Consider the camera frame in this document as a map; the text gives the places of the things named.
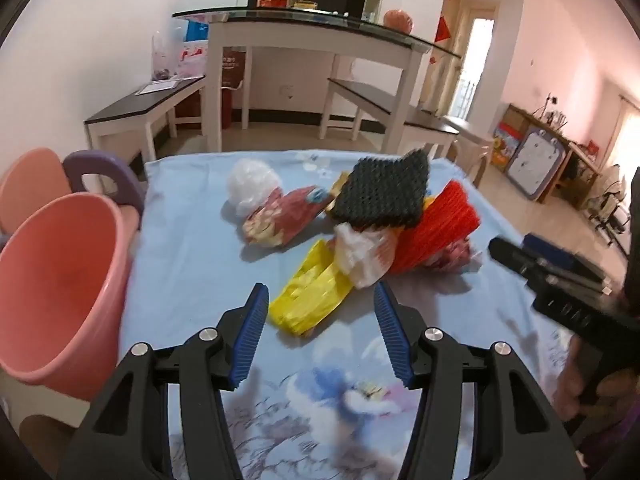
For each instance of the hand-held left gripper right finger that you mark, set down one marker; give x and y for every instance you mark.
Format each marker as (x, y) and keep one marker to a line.
(395, 335)

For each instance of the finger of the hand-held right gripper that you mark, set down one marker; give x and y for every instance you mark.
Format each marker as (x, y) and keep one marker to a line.
(560, 260)
(510, 254)

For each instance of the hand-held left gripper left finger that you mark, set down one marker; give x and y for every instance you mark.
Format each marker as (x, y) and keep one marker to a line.
(247, 340)

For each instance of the yellow plastic bag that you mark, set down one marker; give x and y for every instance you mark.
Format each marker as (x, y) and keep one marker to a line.
(310, 295)

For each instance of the clear plastic bag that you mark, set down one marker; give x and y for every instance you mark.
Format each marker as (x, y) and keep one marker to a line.
(362, 255)

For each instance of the red floral snack packet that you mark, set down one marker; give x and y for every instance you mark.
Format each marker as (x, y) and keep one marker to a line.
(280, 215)

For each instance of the pink plastic bucket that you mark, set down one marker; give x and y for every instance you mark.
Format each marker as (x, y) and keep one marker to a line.
(60, 285)

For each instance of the person's right forearm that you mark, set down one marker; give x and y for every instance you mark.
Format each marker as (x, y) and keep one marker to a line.
(615, 447)

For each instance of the person's right hand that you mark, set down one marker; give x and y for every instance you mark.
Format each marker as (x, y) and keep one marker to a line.
(567, 390)

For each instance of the crumpled floral wrapper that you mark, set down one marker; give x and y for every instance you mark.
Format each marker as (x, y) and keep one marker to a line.
(455, 257)

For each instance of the red foam mesh sleeve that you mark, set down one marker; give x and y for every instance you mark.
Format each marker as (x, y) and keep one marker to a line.
(440, 225)

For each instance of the wooden low cabinet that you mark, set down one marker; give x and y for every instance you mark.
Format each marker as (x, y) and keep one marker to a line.
(580, 170)

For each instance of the children's drawing board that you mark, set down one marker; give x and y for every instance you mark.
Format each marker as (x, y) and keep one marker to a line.
(535, 162)

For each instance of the colourful toy box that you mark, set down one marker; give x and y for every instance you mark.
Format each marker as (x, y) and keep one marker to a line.
(505, 147)

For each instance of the beige plastic chair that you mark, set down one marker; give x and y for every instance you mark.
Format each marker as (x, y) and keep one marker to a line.
(470, 147)

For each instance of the floral light blue tablecloth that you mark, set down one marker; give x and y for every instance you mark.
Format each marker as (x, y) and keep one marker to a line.
(190, 240)

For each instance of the black foam mesh pad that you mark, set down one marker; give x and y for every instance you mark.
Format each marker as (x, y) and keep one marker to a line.
(380, 190)

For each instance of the white crumpled plastic bag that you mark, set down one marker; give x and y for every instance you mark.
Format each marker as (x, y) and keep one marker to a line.
(250, 185)

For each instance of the balcony door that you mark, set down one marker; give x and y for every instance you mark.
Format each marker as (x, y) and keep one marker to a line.
(475, 60)

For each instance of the dark-top white bench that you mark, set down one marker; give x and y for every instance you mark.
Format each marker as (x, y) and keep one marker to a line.
(135, 107)
(380, 100)

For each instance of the person's brown trouser leg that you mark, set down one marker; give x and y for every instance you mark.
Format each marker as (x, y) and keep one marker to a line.
(45, 435)

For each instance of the orange salt lamp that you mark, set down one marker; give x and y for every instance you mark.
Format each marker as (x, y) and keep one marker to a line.
(398, 20)

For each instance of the pink and purple child chair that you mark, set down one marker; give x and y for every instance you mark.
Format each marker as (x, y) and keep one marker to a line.
(30, 180)

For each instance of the dark red carton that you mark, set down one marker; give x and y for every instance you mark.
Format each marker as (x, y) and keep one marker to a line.
(234, 67)

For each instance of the white red-printed plastic bag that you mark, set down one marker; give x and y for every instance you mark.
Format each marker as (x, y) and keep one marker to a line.
(192, 57)

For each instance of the clear plastic jar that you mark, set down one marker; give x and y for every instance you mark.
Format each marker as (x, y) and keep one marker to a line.
(161, 57)

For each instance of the white glass-top table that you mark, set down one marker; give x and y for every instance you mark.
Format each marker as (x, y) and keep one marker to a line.
(300, 30)

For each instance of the blue shopping bag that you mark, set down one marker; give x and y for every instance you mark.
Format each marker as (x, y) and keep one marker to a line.
(195, 31)

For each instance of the yellow lidded container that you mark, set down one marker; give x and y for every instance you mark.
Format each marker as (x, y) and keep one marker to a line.
(305, 5)

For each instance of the red tin box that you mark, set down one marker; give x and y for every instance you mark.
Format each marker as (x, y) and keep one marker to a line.
(272, 1)

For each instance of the red diamond wall decoration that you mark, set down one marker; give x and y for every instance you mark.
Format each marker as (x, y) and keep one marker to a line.
(443, 30)

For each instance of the white wall socket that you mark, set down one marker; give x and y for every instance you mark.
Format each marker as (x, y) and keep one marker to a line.
(288, 92)

